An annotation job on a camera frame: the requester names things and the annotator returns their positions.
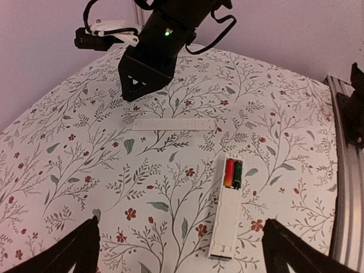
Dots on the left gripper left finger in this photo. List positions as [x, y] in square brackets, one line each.
[76, 252]

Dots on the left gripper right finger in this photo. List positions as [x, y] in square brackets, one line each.
[283, 249]

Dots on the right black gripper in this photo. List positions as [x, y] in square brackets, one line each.
[150, 65]

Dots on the white remote control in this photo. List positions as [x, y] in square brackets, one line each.
[226, 224]

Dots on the white remote battery cover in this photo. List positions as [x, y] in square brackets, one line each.
[173, 124]

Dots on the red orange battery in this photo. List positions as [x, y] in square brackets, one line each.
[229, 170]

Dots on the black green battery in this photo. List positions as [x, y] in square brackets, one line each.
[237, 175]

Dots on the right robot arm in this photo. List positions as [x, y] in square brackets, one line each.
[186, 15]

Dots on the floral patterned table mat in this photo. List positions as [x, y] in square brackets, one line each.
[74, 151]

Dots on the right aluminium frame post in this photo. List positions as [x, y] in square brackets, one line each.
[139, 15]

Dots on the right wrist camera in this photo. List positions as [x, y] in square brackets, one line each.
[103, 34]

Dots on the front aluminium rail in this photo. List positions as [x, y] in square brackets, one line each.
[347, 238]

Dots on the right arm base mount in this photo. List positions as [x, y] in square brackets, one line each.
[351, 109]

